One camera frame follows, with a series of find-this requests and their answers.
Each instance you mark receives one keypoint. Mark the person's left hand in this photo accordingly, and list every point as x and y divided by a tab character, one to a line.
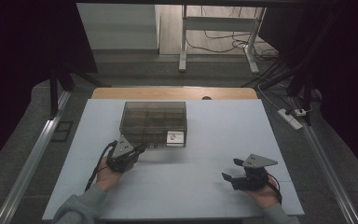
107	179

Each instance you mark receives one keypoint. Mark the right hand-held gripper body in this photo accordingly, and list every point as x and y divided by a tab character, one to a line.
251	179

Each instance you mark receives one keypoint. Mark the aluminium floor rail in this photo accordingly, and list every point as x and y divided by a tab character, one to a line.
326	165
31	168

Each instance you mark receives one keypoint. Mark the small white jewellery box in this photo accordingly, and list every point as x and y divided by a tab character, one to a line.
175	137

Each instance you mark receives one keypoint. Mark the black curtain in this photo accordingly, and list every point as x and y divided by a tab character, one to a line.
341	77
21	62

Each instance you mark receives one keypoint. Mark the white plug adapter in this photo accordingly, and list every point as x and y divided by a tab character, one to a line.
299	112

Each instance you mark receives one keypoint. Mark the white metal desk frame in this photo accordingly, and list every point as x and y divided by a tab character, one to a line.
217	22

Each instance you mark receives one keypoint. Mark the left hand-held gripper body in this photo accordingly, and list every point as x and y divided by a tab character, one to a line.
122	158

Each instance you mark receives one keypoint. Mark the smoky transparent drawer box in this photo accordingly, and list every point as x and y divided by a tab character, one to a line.
152	118

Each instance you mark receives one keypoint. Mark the person's right hand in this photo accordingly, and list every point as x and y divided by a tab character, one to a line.
265	196

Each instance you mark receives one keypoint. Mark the white foam board mat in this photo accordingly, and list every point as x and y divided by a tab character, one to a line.
180	186

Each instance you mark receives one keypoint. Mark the black metal stand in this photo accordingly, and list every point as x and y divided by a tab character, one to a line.
54	93
298	84

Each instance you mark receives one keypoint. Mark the white power strip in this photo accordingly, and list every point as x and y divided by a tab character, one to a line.
289	119

